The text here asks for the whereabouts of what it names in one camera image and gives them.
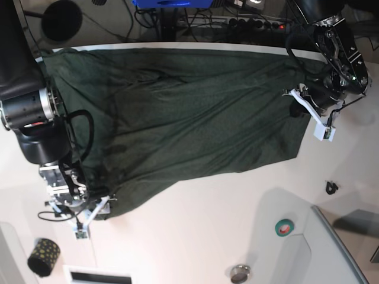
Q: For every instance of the black round stand base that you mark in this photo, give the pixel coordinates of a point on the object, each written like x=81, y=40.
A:
x=61, y=20

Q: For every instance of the white power strip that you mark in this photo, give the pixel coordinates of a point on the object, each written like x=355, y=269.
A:
x=257, y=23

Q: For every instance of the round metal tin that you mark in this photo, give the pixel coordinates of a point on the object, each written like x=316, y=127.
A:
x=240, y=273

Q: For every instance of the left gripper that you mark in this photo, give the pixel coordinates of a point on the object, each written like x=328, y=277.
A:
x=320, y=98

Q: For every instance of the white slotted tray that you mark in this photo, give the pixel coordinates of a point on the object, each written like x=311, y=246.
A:
x=94, y=275

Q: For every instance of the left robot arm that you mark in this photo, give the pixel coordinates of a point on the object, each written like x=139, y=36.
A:
x=345, y=71

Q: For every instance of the green tape roll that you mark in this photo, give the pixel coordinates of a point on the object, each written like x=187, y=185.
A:
x=284, y=227

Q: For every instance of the dark green t-shirt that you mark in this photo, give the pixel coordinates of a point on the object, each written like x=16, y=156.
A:
x=166, y=115

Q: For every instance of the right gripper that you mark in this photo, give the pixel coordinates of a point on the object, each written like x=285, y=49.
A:
x=70, y=205

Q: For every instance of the small black clip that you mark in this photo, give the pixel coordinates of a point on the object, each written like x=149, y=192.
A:
x=331, y=187

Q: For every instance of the blue box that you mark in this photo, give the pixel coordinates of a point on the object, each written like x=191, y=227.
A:
x=148, y=4

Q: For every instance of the black gold dotted cup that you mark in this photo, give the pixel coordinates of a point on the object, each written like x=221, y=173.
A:
x=43, y=258

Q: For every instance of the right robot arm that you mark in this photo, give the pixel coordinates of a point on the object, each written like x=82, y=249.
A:
x=56, y=140

